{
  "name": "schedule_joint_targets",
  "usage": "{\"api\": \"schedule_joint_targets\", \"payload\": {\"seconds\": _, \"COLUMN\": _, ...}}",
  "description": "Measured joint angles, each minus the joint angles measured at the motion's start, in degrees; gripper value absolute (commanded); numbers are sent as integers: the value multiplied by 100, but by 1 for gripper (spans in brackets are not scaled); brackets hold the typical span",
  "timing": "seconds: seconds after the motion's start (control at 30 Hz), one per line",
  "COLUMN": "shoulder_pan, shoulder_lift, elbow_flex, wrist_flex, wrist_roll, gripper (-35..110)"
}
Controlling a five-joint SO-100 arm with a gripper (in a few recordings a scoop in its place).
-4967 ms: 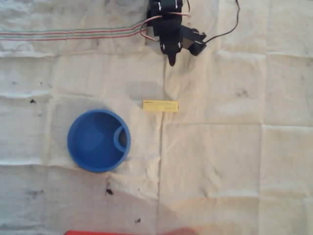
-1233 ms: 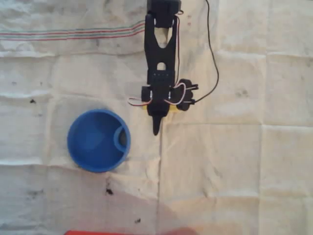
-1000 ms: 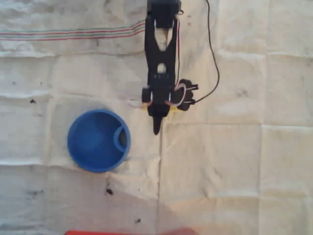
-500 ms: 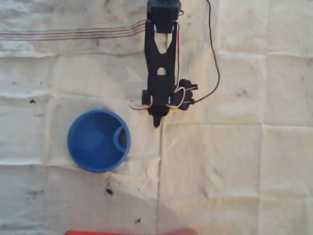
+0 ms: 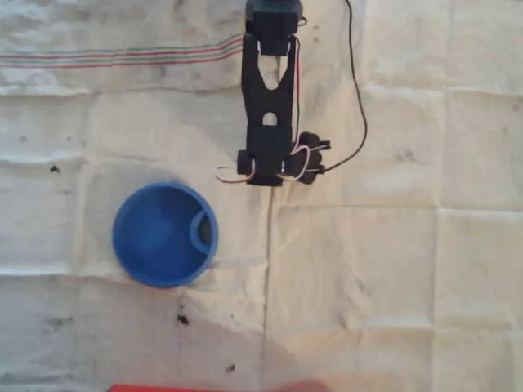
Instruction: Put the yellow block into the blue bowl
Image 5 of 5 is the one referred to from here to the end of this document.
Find thin black cable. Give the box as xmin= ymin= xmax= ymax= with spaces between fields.
xmin=324 ymin=0 xmax=369 ymax=172

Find red white servo wire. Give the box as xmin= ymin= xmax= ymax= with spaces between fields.
xmin=215 ymin=35 xmax=312 ymax=185

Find blue plastic bowl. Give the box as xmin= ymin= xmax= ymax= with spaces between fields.
xmin=111 ymin=181 xmax=220 ymax=290

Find white creased cloth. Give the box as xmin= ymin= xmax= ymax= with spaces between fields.
xmin=0 ymin=0 xmax=523 ymax=392

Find red flat object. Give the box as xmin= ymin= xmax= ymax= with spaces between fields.
xmin=107 ymin=379 xmax=329 ymax=392

